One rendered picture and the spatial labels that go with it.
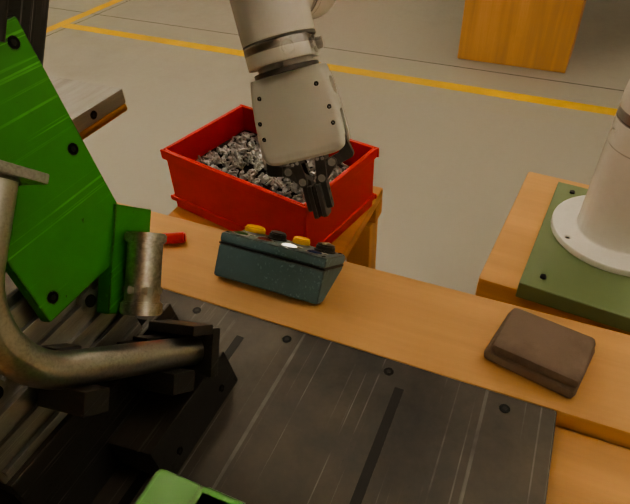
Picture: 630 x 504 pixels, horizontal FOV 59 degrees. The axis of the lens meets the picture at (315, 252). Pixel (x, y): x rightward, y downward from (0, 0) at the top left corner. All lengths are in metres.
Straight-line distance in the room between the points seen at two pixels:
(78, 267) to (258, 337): 0.25
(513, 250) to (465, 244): 1.37
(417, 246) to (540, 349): 1.60
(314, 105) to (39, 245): 0.32
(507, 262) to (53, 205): 0.62
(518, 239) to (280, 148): 0.43
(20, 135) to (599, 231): 0.72
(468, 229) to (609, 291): 1.54
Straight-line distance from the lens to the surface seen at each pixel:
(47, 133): 0.50
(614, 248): 0.89
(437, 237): 2.27
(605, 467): 0.65
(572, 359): 0.66
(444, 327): 0.69
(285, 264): 0.70
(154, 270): 0.53
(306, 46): 0.64
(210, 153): 1.07
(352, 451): 0.58
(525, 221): 0.96
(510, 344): 0.65
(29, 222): 0.49
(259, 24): 0.63
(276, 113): 0.65
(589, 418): 0.65
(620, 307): 0.82
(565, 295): 0.81
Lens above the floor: 1.40
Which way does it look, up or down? 40 degrees down
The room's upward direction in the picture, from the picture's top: 2 degrees counter-clockwise
